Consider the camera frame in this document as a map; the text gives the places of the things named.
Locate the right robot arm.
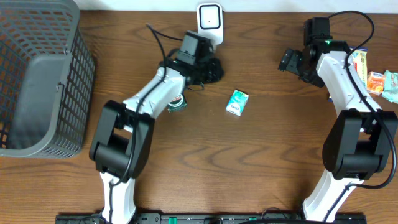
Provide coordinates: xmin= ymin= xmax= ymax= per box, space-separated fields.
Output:
xmin=279 ymin=17 xmax=397 ymax=223

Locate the orange small packet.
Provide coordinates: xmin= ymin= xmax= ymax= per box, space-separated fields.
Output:
xmin=366 ymin=71 xmax=386 ymax=95

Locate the dark green round-label packet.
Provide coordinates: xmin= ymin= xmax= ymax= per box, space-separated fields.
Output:
xmin=167 ymin=94 xmax=187 ymax=112

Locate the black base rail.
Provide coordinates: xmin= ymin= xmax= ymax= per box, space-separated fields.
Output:
xmin=55 ymin=212 xmax=368 ymax=224

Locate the white barcode scanner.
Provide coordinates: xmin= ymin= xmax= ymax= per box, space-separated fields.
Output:
xmin=197 ymin=2 xmax=224 ymax=45

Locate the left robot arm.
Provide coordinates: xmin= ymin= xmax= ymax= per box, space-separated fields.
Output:
xmin=89 ymin=30 xmax=224 ymax=223

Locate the grey plastic mesh basket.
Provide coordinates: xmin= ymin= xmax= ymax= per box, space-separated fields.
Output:
xmin=1 ymin=0 xmax=95 ymax=159

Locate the large yellow snack bag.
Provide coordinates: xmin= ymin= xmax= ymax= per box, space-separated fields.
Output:
xmin=351 ymin=47 xmax=368 ymax=88

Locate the green white packet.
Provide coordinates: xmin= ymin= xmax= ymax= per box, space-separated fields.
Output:
xmin=226 ymin=90 xmax=249 ymax=116

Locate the light blue small packet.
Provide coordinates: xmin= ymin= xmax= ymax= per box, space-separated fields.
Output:
xmin=381 ymin=70 xmax=398 ymax=104

